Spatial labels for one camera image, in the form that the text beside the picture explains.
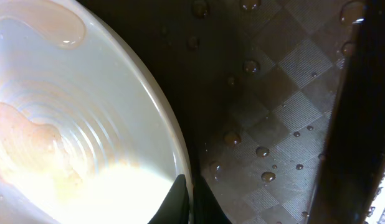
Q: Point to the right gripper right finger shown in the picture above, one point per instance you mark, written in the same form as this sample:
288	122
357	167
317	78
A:
206	208

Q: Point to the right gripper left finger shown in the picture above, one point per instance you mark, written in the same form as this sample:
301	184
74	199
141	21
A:
175	206

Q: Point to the white plate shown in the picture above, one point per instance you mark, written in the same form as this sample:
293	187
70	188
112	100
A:
86	133

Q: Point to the brown plastic serving tray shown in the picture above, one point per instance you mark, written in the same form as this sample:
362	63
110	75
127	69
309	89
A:
281	102

